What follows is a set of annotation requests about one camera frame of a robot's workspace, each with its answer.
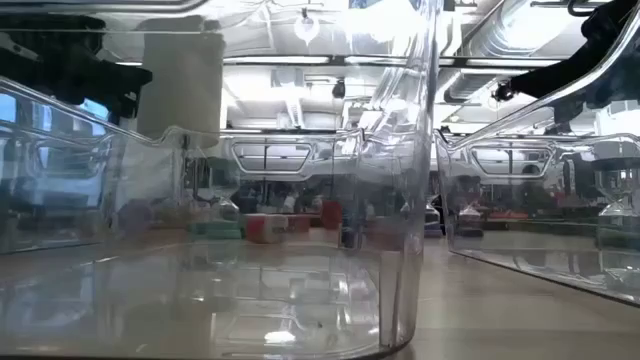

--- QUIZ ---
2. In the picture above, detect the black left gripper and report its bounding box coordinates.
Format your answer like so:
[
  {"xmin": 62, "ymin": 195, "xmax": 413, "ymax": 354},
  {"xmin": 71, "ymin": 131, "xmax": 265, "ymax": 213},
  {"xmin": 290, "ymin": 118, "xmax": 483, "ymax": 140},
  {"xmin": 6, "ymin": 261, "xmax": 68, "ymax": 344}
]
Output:
[{"xmin": 0, "ymin": 14, "xmax": 153, "ymax": 121}]

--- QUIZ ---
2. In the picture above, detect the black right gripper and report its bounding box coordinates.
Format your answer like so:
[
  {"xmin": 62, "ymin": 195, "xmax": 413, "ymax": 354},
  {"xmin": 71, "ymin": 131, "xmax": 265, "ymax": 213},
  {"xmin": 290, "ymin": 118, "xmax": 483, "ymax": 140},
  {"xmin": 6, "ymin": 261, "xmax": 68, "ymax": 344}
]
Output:
[{"xmin": 509, "ymin": 0, "xmax": 640, "ymax": 109}]

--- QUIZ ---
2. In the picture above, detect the teal rectangular box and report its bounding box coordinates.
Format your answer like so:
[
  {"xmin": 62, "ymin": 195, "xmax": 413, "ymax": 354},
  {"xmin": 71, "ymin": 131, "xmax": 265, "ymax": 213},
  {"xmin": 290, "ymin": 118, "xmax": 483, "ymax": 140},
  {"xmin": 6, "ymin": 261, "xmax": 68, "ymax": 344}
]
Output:
[{"xmin": 188, "ymin": 221, "xmax": 217, "ymax": 241}]

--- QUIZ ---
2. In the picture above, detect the clear plastic bin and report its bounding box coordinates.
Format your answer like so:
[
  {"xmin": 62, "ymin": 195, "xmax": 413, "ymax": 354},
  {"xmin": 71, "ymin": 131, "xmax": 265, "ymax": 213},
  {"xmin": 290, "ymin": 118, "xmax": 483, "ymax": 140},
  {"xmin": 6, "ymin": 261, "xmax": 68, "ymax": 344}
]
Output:
[
  {"xmin": 433, "ymin": 0, "xmax": 640, "ymax": 309},
  {"xmin": 0, "ymin": 0, "xmax": 437, "ymax": 360}
]

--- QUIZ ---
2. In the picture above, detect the red rectangular box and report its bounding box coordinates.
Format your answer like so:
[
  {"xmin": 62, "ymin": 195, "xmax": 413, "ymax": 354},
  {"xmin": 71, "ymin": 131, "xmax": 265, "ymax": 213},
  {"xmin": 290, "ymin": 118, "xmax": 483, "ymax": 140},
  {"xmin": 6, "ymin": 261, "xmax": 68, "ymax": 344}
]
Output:
[{"xmin": 287, "ymin": 213, "xmax": 314, "ymax": 234}]

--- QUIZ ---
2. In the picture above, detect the small red cube box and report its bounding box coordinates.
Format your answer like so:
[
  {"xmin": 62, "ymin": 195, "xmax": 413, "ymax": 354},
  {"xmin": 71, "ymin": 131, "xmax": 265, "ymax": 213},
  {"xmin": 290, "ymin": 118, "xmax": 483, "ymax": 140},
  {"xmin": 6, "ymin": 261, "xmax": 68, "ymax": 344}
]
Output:
[{"xmin": 319, "ymin": 199, "xmax": 344, "ymax": 231}]

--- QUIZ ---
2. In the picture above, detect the long ceiling light bar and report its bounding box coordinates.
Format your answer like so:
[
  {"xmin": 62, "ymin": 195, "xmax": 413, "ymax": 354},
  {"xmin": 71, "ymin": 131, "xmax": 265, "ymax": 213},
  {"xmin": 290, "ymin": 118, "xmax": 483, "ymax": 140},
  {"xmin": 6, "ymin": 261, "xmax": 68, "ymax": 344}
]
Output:
[
  {"xmin": 223, "ymin": 54, "xmax": 332, "ymax": 65},
  {"xmin": 464, "ymin": 58, "xmax": 564, "ymax": 68}
]

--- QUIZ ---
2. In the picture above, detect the black ceiling spotlight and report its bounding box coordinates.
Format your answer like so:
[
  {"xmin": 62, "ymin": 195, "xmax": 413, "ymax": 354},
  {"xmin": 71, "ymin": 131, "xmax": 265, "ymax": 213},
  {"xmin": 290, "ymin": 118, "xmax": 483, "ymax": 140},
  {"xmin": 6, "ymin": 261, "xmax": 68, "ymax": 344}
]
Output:
[{"xmin": 492, "ymin": 82, "xmax": 516, "ymax": 103}]

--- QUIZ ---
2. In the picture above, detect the small clear purple object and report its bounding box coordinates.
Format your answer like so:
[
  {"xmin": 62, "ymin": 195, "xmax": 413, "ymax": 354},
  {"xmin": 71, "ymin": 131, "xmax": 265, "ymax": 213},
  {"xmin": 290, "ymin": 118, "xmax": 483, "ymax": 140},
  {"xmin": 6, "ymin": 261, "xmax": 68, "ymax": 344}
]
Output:
[{"xmin": 116, "ymin": 198, "xmax": 153, "ymax": 234}]

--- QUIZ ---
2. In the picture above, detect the round white ceiling lamp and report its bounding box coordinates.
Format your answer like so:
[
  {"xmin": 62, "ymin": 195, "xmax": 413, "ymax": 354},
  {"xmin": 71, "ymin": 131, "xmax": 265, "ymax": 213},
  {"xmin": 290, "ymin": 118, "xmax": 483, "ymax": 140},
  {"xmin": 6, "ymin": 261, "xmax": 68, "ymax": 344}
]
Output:
[{"xmin": 294, "ymin": 7, "xmax": 321, "ymax": 44}]

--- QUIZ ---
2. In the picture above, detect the small pink clip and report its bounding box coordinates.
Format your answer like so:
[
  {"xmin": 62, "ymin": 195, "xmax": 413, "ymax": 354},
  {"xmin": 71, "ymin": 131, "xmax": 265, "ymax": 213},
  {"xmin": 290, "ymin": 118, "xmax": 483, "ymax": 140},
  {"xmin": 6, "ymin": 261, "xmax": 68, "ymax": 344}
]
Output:
[{"xmin": 243, "ymin": 213, "xmax": 290, "ymax": 245}]

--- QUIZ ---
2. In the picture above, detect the large silver ventilation duct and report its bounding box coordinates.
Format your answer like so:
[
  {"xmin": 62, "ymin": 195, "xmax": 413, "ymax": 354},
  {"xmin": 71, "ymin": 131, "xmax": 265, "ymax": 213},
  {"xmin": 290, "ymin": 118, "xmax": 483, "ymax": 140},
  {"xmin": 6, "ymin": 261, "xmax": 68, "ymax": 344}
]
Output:
[{"xmin": 469, "ymin": 0, "xmax": 591, "ymax": 56}]

